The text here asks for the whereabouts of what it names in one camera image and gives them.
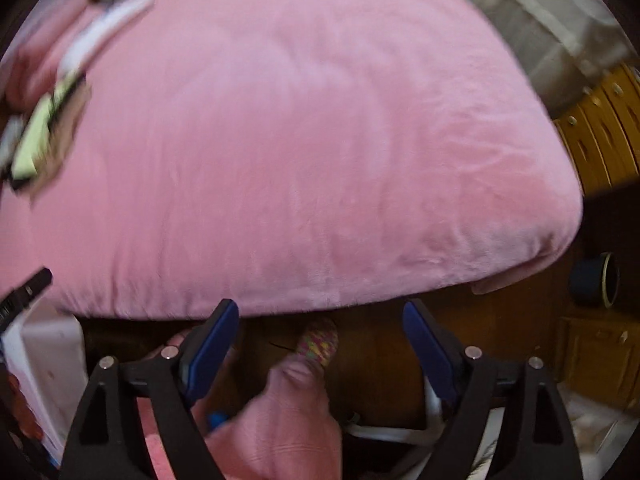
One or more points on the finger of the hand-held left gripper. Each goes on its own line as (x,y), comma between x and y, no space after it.
(36,284)

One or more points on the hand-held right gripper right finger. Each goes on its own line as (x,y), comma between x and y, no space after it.
(425,355)

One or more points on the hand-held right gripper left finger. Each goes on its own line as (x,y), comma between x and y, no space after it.
(210,355)

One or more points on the green and black hooded jacket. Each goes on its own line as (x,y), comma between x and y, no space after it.
(37,140)

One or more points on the person's left hand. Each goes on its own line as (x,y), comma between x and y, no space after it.
(25,405)

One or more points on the white storage box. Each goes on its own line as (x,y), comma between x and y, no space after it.
(45,370)

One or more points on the person's right colourful slipper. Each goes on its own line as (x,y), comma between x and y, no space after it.
(317,342)

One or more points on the low wooden cabinet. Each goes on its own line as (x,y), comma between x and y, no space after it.
(595,355)

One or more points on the dark blue round bin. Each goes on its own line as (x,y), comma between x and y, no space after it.
(590,282)

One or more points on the pink folded quilt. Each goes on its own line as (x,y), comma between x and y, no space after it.
(40,60)

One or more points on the pink plush bed blanket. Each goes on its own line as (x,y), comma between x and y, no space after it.
(300,135)

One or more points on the white printed pillow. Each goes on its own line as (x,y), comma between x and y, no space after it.
(100,35)

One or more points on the wooden drawer cabinet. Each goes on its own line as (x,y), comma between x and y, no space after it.
(600,135)

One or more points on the cream lace-covered furniture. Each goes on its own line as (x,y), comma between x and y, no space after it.
(540,25)

